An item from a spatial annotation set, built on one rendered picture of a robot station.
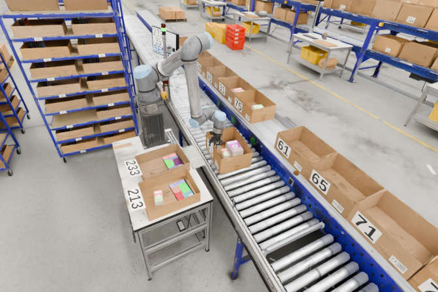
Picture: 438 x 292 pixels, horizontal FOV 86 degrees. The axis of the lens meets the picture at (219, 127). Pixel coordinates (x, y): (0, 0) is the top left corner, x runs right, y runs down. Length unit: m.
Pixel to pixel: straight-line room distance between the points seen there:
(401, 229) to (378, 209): 0.16
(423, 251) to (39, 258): 2.88
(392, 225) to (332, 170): 0.51
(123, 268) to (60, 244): 0.67
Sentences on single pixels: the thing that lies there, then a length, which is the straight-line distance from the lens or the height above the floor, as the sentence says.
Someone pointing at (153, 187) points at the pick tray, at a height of 0.76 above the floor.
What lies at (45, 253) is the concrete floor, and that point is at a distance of 2.84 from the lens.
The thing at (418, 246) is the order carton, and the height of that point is 0.89.
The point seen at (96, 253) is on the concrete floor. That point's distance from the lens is 2.64.
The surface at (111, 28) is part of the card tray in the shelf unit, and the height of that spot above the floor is 1.59.
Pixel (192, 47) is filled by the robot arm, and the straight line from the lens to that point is 1.58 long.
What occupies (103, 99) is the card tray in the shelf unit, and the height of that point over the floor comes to 0.80.
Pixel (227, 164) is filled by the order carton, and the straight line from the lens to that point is 1.96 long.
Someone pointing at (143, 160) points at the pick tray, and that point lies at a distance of 2.14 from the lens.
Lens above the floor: 2.20
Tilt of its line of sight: 35 degrees down
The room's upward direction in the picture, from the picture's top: 4 degrees clockwise
